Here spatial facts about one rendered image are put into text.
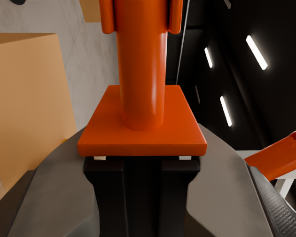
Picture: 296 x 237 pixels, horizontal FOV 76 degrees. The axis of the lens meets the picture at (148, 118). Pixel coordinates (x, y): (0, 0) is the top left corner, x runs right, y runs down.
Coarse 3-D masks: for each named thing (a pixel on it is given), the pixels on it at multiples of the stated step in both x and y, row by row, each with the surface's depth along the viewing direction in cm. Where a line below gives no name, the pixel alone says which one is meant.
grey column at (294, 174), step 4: (240, 152) 150; (244, 152) 150; (248, 152) 149; (252, 152) 149; (180, 156) 147; (184, 156) 147; (188, 156) 147; (244, 156) 146; (248, 156) 146; (292, 172) 142; (280, 176) 144; (284, 176) 144; (288, 176) 144; (292, 176) 144
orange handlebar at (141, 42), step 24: (120, 0) 7; (144, 0) 7; (168, 0) 7; (120, 24) 7; (144, 24) 7; (168, 24) 8; (120, 48) 8; (144, 48) 7; (120, 72) 8; (144, 72) 8; (120, 96) 9; (144, 96) 8; (144, 120) 9
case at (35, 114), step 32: (0, 64) 17; (32, 64) 22; (0, 96) 17; (32, 96) 22; (64, 96) 30; (0, 128) 17; (32, 128) 22; (64, 128) 30; (0, 160) 17; (32, 160) 22; (0, 192) 17
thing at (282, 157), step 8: (288, 136) 14; (272, 144) 14; (280, 144) 14; (288, 144) 13; (256, 152) 15; (264, 152) 14; (272, 152) 14; (280, 152) 13; (288, 152) 13; (248, 160) 14; (256, 160) 14; (264, 160) 14; (272, 160) 13; (280, 160) 13; (288, 160) 13; (264, 168) 13; (272, 168) 13; (280, 168) 13; (288, 168) 13; (272, 176) 13
